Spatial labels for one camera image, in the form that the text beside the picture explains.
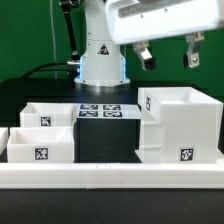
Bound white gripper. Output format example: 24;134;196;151
105;0;224;71

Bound white drawer cabinet frame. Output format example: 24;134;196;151
136;87;223;164

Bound white drawer box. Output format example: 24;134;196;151
20;102;76;127
7;126;75;163

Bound white front drawer box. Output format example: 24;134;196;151
7;126;75;163

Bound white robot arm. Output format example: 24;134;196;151
75;0;224;87

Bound white tag plate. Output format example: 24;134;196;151
76;103;141;119

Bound black cable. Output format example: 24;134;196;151
22;0;82;80

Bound white fence wall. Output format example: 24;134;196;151
0;127;224;190

